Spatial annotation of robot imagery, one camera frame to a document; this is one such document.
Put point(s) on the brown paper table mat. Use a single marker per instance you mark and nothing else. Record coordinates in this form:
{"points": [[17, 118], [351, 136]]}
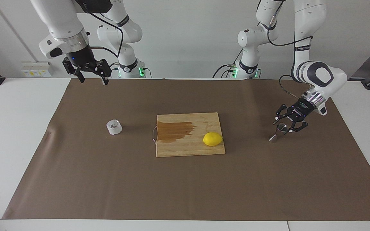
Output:
{"points": [[108, 186]]}

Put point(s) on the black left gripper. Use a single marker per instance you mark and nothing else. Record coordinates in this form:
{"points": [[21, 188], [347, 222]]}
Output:
{"points": [[300, 109]]}

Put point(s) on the clear faceted glass cup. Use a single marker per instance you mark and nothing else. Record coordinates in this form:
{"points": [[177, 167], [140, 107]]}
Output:
{"points": [[114, 127]]}

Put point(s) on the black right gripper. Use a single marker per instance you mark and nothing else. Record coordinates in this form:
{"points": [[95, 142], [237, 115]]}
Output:
{"points": [[80, 57]]}

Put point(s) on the white wall socket box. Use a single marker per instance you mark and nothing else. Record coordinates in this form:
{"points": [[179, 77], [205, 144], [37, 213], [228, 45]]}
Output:
{"points": [[37, 69]]}

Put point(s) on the yellow lemon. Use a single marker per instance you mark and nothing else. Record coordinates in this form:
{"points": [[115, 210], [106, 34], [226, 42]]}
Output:
{"points": [[212, 139]]}

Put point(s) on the steel double jigger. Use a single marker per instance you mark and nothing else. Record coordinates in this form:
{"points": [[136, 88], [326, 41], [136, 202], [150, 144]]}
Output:
{"points": [[280, 130]]}

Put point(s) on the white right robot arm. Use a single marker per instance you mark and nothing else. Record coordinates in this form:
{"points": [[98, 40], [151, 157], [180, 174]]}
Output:
{"points": [[63, 22]]}

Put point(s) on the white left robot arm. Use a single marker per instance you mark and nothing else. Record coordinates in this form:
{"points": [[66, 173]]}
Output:
{"points": [[316, 72]]}

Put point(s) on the wooden cutting board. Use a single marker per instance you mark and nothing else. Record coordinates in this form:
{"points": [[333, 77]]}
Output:
{"points": [[185, 147]]}

